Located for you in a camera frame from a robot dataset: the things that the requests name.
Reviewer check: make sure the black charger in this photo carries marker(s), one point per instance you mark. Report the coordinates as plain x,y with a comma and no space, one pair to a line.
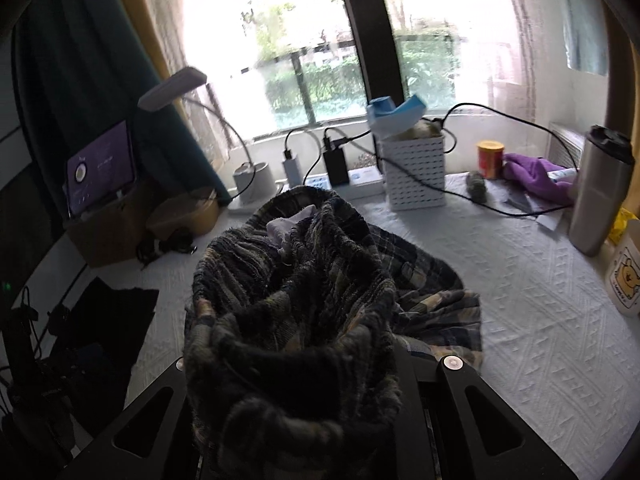
336,167

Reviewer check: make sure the white desk lamp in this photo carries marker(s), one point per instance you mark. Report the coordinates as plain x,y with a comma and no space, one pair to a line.
172,87

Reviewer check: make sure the dark plaid flannel shirt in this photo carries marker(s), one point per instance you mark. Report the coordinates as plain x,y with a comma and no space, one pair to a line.
300,335

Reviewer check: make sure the dark window post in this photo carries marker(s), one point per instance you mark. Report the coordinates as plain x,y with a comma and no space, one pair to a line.
365,25

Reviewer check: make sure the teal and yellow curtain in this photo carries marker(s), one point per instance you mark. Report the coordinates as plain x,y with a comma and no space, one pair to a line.
75,60
617,85

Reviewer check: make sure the purple cloth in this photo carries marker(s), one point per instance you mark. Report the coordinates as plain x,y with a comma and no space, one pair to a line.
535,175

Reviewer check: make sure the brown cardboard box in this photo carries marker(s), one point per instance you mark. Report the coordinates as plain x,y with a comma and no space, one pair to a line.
115,235

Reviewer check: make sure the white power strip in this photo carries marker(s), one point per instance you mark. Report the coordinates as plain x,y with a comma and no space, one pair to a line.
365,180

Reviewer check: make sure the tablet with purple screen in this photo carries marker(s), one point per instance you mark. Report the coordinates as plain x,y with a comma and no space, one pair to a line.
100,170

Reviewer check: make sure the white perforated storage box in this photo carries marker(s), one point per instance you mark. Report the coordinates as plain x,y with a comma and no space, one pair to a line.
412,175

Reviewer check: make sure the black cloth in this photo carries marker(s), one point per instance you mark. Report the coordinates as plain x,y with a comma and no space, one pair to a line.
105,320

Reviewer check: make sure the blue and white package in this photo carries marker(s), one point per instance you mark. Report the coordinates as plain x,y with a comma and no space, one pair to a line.
395,112

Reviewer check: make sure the white textured tablecloth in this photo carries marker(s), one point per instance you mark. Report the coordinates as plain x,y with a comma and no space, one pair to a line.
525,310

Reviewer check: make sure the yellow round basket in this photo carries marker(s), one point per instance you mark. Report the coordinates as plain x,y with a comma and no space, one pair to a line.
190,210

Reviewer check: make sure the red and yellow can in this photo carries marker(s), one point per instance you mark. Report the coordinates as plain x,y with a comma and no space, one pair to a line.
491,162

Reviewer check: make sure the white papers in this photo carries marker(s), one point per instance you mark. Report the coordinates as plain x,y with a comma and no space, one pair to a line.
547,222

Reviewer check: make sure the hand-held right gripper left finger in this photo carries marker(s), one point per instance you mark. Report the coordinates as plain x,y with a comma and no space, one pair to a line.
172,377

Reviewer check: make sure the stainless steel tumbler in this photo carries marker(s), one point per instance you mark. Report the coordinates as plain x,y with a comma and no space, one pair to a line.
597,195

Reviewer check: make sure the white tube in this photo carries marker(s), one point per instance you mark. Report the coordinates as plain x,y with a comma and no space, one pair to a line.
562,175

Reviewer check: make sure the pale blue wall picture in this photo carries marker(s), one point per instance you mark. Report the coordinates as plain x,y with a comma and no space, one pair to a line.
585,25

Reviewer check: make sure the white charger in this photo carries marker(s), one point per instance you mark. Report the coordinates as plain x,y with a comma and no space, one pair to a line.
292,167

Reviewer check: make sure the dark fuzzy ball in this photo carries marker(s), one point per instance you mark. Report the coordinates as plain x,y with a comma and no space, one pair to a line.
476,187

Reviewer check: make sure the white bear print mug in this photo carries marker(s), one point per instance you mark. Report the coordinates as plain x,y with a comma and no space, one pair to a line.
625,280

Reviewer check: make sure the yellow packet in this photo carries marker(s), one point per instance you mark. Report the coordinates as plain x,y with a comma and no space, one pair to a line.
625,225

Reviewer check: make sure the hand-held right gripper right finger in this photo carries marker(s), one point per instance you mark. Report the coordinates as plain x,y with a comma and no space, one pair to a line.
450,390

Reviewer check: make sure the black stand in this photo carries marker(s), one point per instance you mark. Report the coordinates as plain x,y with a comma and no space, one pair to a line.
22,340

